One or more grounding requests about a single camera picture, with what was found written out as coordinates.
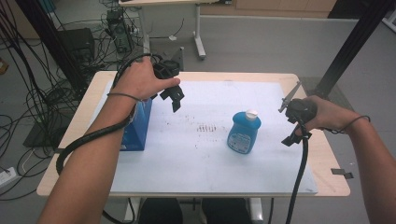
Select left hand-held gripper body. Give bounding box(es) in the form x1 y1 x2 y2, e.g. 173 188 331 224
152 46 185 80

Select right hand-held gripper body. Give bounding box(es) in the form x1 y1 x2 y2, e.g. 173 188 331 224
277 81 318 138

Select blue cardboard box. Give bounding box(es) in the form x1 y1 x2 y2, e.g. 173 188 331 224
120 97 153 152

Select blue bottle with white cap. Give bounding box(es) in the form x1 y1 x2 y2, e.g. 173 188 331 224
226 108 262 155

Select person's left hand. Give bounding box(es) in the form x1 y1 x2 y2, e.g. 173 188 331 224
110 56 181 102

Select person's right hand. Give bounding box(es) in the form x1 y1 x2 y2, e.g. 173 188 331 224
293 94 363 138

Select left wrist black band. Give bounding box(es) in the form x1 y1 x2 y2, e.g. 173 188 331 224
106 91 143 103

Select wrist black band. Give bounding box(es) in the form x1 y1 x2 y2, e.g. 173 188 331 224
323 115 372 134
106 91 143 103

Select grey floor mat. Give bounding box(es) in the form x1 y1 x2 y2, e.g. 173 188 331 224
298 77 364 128

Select white background desk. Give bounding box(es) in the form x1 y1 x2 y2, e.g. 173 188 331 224
118 0 233 64

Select right wrist black band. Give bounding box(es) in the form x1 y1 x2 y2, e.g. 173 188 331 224
323 115 372 134

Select black tape piece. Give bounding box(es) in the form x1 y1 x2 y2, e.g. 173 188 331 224
330 167 355 180

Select black computer tower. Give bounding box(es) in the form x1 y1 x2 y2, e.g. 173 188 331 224
106 8 134 54

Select white table mat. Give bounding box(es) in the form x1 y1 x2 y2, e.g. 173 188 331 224
92 79 318 196

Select black equipment box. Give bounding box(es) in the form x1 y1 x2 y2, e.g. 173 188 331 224
57 27 96 63

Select person's right leg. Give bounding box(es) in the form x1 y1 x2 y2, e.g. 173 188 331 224
202 198 253 224

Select person's leg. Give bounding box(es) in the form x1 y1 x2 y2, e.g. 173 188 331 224
138 198 185 224
202 198 253 224

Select person's left leg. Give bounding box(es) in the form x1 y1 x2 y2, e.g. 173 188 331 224
138 198 185 224

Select black floor plate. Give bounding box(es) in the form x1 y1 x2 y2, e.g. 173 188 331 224
22 115 76 148

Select white power strip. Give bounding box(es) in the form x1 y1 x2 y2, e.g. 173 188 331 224
0 166 18 189

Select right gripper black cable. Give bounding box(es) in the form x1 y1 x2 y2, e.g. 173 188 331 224
284 118 311 224

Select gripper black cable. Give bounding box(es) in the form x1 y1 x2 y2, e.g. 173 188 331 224
284 118 311 224
55 52 164 175

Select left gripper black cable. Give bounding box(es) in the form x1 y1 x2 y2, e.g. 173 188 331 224
55 52 164 175

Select black frame post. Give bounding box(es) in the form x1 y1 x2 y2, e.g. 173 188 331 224
15 0 90 91
311 0 396 101

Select tangle of black floor cables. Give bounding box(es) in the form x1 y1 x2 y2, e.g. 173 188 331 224
0 0 148 202

